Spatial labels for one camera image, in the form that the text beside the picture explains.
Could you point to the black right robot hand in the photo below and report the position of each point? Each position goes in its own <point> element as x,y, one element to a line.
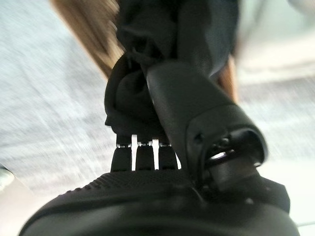
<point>172,204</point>

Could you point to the black garment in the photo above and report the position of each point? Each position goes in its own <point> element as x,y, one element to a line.
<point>147,37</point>

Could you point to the brown wicker basket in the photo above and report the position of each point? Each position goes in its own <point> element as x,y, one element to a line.
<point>86,29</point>

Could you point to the bed with beige cover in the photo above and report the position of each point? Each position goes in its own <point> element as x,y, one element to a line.
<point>283,37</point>

